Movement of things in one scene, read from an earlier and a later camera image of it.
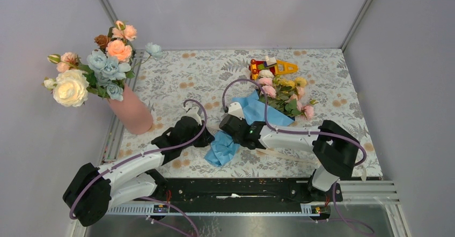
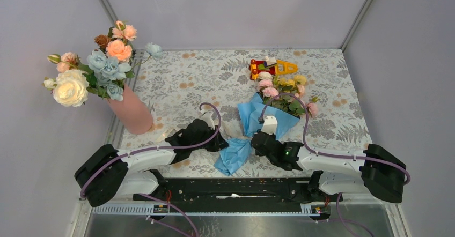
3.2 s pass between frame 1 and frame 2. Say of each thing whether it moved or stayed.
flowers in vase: stayed
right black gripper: moved
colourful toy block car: stayed
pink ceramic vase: stayed
